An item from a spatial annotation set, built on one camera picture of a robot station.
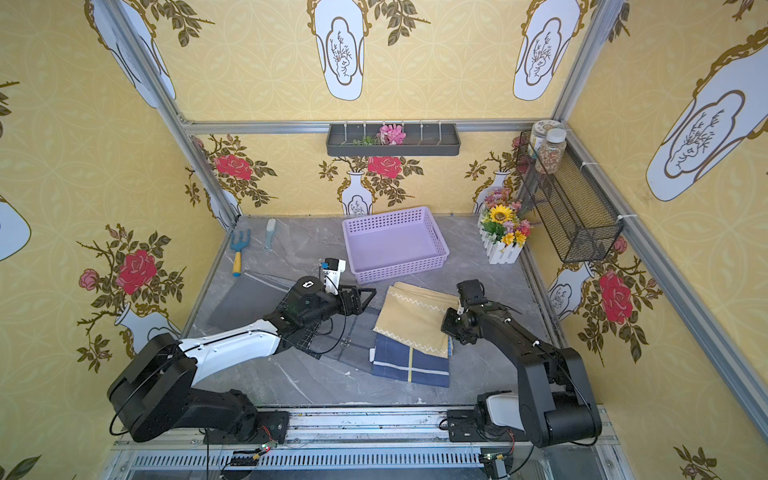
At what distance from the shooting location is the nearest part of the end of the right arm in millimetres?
650

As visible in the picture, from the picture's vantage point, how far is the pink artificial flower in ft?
2.94

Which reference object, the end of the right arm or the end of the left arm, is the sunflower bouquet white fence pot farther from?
the end of the left arm

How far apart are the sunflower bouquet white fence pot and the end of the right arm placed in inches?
11.0

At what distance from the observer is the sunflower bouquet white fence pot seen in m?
0.94
